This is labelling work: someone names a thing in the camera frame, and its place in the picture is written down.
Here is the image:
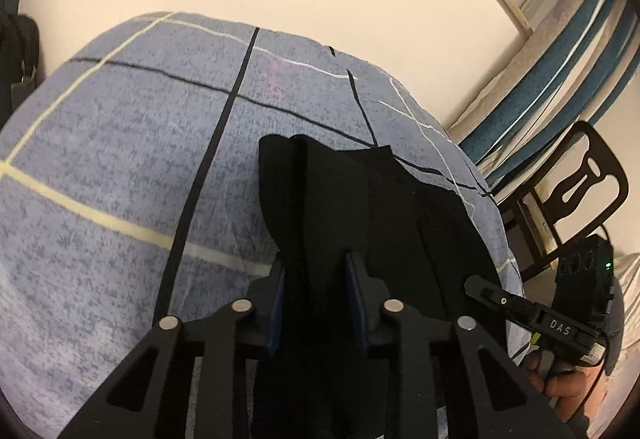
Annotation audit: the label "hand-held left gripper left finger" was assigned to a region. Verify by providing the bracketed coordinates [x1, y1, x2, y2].
[57, 259, 287, 439]

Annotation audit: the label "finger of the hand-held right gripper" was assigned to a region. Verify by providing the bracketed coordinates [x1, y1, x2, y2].
[463, 275, 542, 326]

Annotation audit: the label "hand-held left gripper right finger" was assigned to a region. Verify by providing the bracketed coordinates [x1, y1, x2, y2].
[345, 252, 577, 439]

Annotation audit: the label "black pants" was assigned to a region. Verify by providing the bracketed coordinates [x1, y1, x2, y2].
[252, 134, 512, 439]

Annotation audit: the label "person's right hand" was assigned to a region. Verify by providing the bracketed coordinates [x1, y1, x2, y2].
[525, 350, 601, 414]

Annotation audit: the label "black chair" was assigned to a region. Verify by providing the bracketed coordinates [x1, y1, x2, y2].
[500, 120, 630, 284]

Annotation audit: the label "teal striped curtain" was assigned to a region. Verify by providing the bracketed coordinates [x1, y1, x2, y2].
[447, 0, 640, 202]

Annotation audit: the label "blue plaid bed sheet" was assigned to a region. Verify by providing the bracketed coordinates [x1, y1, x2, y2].
[0, 10, 527, 439]

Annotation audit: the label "black bag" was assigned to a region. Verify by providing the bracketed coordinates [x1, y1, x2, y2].
[0, 13, 42, 120]

